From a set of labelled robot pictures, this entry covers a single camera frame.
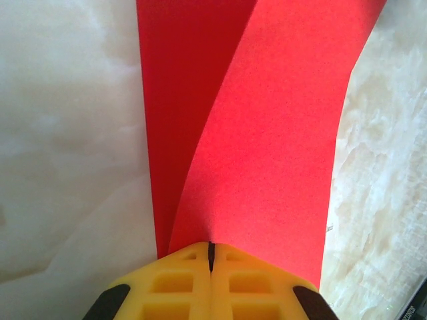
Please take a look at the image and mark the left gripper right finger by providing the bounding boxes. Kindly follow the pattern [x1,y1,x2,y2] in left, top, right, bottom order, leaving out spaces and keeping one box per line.
[211,243,341,320]

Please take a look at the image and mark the red square paper sheet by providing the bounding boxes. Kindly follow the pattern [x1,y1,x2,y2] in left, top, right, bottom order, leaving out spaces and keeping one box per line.
[135,0,388,294]

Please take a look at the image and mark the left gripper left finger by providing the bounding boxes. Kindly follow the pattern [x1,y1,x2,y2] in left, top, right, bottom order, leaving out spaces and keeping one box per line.
[81,242,212,320]

